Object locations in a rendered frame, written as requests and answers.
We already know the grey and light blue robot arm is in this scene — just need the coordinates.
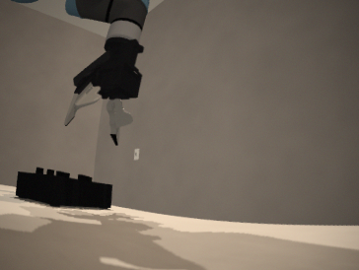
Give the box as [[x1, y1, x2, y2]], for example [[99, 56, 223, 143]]
[[65, 0, 150, 87]]

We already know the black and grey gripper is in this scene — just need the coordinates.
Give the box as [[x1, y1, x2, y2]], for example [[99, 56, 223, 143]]
[[64, 36, 144, 146]]

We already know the black lighting desk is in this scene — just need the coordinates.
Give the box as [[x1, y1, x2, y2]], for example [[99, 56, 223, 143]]
[[16, 168, 112, 209]]

